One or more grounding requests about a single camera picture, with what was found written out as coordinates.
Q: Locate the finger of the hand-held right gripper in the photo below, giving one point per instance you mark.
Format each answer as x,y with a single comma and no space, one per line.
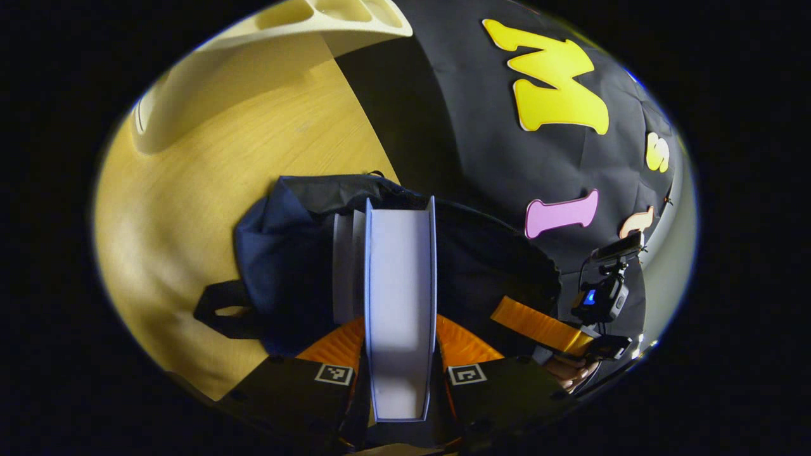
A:
538,324

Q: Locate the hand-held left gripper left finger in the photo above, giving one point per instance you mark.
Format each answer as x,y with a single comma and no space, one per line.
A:
291,399

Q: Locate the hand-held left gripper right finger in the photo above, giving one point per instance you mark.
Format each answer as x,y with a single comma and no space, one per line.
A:
500,399

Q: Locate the blue-grey cover book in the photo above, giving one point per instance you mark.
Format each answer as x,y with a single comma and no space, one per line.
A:
399,285

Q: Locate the blue schoolbag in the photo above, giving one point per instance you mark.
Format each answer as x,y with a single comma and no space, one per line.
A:
285,253

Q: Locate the white plastic bookshelf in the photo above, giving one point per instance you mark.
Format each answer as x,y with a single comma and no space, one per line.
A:
253,63

